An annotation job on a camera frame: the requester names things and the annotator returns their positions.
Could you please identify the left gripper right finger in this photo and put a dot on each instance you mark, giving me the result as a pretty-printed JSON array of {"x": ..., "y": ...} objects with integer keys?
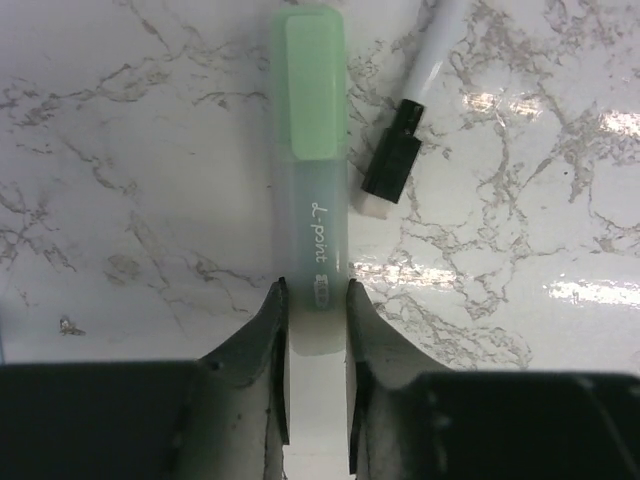
[{"x": 413, "y": 418}]

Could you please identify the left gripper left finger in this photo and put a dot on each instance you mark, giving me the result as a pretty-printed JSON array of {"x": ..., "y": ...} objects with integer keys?
[{"x": 222, "y": 416}]

